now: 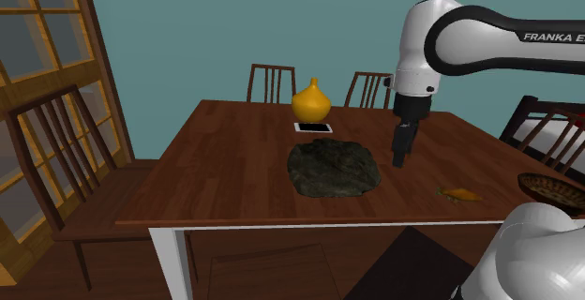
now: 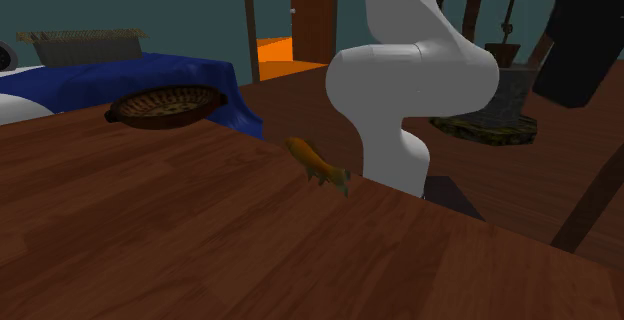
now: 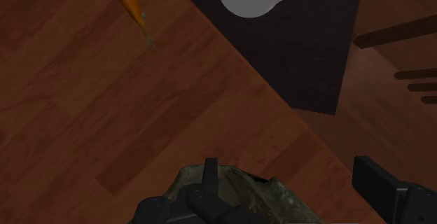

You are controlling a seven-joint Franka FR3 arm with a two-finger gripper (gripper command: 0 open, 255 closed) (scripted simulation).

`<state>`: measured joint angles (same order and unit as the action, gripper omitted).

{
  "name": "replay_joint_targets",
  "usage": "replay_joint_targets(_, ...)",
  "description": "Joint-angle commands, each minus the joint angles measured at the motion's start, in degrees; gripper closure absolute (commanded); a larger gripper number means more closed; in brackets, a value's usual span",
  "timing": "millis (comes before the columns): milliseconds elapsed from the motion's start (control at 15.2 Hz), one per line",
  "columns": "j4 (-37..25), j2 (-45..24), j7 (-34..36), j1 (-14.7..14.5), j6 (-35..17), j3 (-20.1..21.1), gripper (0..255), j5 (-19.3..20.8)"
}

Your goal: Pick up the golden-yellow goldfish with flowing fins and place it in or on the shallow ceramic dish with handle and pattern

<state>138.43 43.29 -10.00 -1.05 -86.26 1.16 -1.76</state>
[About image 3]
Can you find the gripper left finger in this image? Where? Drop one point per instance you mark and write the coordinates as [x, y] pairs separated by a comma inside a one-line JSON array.
[[211, 179]]

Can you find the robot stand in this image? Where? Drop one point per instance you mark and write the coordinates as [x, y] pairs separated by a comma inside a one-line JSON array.
[[293, 63]]

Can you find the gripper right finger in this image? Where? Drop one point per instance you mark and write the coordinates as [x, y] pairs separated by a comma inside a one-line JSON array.
[[382, 185]]

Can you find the mottled olive green lump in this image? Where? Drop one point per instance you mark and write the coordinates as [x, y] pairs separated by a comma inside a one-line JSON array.
[[252, 192]]

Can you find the orange pointed pen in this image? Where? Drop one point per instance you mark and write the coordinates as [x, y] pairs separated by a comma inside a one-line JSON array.
[[131, 1]]

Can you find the brown wooden chair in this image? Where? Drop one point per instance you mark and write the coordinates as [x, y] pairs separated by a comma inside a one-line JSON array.
[[392, 34]]

